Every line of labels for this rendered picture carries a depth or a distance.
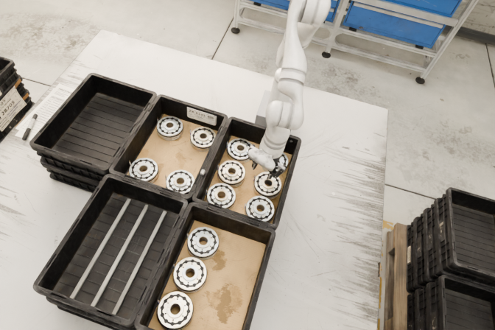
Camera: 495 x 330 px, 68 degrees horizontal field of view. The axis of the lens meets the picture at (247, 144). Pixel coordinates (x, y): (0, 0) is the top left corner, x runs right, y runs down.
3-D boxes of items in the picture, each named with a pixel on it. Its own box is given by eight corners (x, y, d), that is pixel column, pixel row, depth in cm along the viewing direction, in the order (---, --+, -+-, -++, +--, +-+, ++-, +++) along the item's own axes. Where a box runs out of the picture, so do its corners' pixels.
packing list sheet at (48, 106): (55, 82, 174) (54, 82, 174) (100, 96, 172) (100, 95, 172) (10, 134, 154) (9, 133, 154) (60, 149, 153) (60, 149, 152)
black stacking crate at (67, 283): (113, 190, 133) (107, 173, 123) (189, 216, 130) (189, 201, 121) (44, 299, 109) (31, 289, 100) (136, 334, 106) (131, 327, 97)
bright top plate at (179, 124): (165, 113, 151) (165, 113, 150) (187, 122, 149) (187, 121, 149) (152, 130, 145) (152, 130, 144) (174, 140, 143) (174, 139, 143)
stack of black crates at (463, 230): (405, 224, 214) (448, 185, 178) (456, 239, 212) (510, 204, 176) (404, 292, 190) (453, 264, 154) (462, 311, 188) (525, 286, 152)
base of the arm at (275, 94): (268, 97, 170) (275, 69, 157) (288, 101, 170) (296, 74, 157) (266, 112, 165) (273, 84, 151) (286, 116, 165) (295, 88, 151)
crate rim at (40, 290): (107, 175, 125) (106, 171, 123) (190, 203, 122) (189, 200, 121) (32, 291, 101) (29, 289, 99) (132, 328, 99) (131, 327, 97)
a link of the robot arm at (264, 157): (245, 156, 111) (249, 144, 106) (265, 132, 117) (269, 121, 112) (270, 172, 109) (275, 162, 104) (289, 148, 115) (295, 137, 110)
